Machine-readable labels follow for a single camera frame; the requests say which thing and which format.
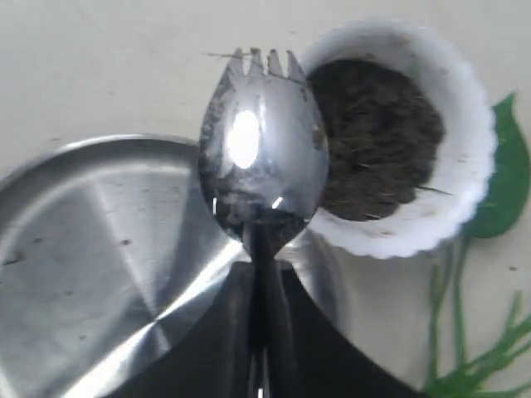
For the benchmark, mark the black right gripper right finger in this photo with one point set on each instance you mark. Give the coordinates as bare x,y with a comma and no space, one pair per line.
307,356

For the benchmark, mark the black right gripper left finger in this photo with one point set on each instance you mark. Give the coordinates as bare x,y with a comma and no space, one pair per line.
214,358

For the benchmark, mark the red anthurium artificial flower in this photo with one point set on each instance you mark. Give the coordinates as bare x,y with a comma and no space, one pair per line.
507,196

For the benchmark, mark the stainless steel spork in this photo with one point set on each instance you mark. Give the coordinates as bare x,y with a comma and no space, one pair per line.
263,165

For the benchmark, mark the dark soil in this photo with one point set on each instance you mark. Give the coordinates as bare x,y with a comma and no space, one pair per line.
383,134

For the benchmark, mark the white scalloped plastic pot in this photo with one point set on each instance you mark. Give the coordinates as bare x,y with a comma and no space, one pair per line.
464,159

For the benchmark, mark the round stainless steel plate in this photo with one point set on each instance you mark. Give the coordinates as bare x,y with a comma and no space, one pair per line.
108,258

